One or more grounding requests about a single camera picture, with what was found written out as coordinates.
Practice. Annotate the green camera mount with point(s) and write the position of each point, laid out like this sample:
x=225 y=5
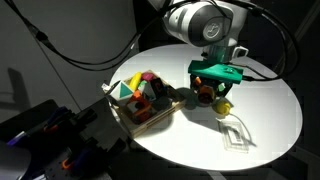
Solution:
x=220 y=72

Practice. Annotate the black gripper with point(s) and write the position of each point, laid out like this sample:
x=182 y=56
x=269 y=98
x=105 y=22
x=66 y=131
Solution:
x=215 y=88

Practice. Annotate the pink toy block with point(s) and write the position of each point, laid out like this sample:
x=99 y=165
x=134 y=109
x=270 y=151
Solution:
x=148 y=76

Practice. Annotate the yellow toy banana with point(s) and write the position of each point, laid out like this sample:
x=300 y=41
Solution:
x=135 y=81

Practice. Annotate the black clamp rack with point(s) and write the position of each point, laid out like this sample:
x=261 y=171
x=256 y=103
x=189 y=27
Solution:
x=48 y=142

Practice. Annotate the orange soft cube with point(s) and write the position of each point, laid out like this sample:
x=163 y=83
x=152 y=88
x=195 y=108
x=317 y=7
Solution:
x=140 y=108

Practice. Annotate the clear plastic lid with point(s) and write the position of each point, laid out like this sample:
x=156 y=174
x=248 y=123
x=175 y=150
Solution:
x=233 y=136

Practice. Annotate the wooden toy tray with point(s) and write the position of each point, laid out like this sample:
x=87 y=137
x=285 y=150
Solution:
x=162 y=107

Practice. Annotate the dark red apple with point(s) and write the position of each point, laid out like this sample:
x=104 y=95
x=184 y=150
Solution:
x=205 y=98

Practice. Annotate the white round table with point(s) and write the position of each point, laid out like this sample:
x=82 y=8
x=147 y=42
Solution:
x=270 y=113

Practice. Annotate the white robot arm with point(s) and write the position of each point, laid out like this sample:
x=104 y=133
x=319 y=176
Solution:
x=214 y=26

